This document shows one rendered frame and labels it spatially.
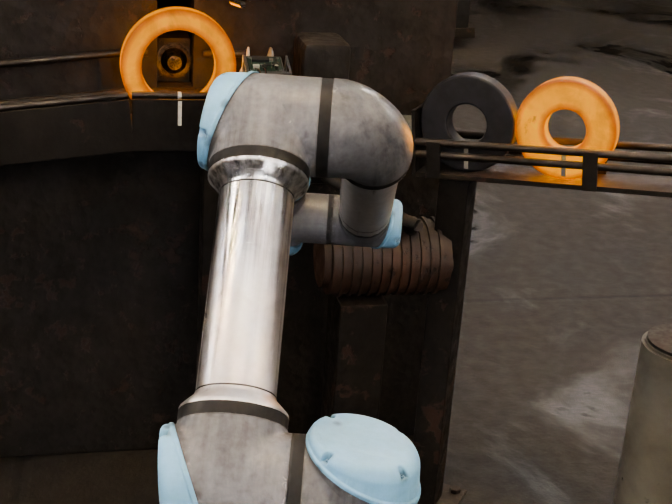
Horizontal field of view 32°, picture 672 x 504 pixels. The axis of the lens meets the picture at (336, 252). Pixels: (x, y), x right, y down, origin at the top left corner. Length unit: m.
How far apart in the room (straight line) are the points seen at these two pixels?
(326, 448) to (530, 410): 1.37
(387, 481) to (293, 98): 0.45
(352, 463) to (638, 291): 2.10
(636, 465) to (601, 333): 1.23
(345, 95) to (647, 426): 0.64
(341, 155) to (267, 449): 0.35
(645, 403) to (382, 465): 0.58
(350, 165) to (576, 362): 1.47
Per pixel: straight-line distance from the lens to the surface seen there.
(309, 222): 1.71
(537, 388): 2.58
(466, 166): 1.86
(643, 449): 1.66
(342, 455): 1.15
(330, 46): 1.90
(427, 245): 1.88
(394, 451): 1.18
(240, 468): 1.16
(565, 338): 2.83
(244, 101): 1.32
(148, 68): 1.98
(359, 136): 1.32
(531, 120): 1.82
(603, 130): 1.79
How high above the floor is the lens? 1.18
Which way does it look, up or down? 22 degrees down
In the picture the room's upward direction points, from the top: 4 degrees clockwise
